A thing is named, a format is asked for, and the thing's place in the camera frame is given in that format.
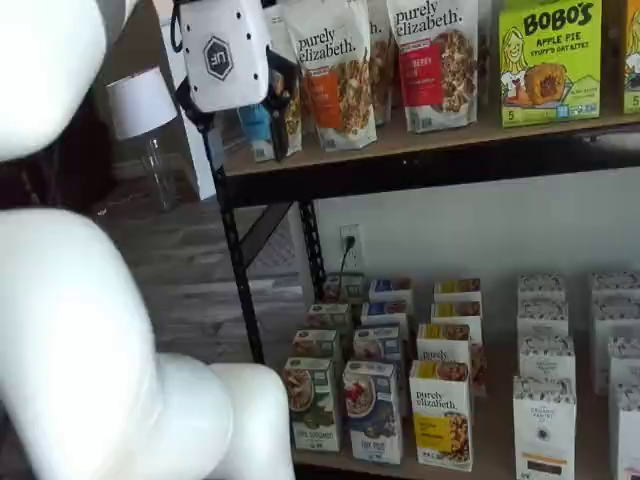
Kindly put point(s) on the blue flax plus oatmeal box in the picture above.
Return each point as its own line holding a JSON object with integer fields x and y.
{"x": 372, "y": 415}
{"x": 375, "y": 342}
{"x": 390, "y": 289}
{"x": 385, "y": 312}

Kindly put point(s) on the orange label granola bag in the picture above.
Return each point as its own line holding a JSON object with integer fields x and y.
{"x": 330, "y": 90}

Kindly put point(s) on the yellow Bobo's snack box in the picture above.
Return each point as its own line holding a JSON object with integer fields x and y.
{"x": 632, "y": 50}

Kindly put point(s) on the white patterned pantry box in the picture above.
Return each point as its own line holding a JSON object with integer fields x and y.
{"x": 545, "y": 360}
{"x": 615, "y": 320}
{"x": 625, "y": 365}
{"x": 615, "y": 285}
{"x": 542, "y": 320}
{"x": 630, "y": 435}
{"x": 540, "y": 286}
{"x": 545, "y": 430}

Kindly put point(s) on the blue label granola bag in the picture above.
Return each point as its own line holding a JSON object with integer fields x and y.
{"x": 255, "y": 125}

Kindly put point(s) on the green Bobo's snack box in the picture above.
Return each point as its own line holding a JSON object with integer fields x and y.
{"x": 550, "y": 65}

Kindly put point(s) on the yellow purely elizabeth box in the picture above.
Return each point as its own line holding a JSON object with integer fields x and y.
{"x": 457, "y": 289}
{"x": 440, "y": 415}
{"x": 455, "y": 311}
{"x": 442, "y": 345}

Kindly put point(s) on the purely elizabeth granola bag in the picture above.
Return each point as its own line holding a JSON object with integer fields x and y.
{"x": 382, "y": 75}

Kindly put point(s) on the green apple cinnamon oatmeal box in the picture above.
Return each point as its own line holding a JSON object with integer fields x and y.
{"x": 310, "y": 400}
{"x": 327, "y": 315}
{"x": 315, "y": 342}
{"x": 345, "y": 290}

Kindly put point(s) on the white wall outlet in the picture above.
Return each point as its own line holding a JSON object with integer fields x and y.
{"x": 357, "y": 257}

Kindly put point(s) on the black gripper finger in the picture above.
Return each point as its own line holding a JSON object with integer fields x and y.
{"x": 282, "y": 80}
{"x": 197, "y": 112}

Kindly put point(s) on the black metal shelf rack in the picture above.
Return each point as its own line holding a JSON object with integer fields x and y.
{"x": 400, "y": 175}

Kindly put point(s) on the white shade table lamp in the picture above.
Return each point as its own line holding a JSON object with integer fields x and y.
{"x": 140, "y": 102}

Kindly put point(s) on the red label granola bag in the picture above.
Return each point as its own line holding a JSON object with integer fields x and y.
{"x": 430, "y": 75}

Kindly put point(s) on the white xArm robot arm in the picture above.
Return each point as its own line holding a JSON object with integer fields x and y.
{"x": 75, "y": 325}

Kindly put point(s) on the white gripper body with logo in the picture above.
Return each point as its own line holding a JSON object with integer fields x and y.
{"x": 225, "y": 55}

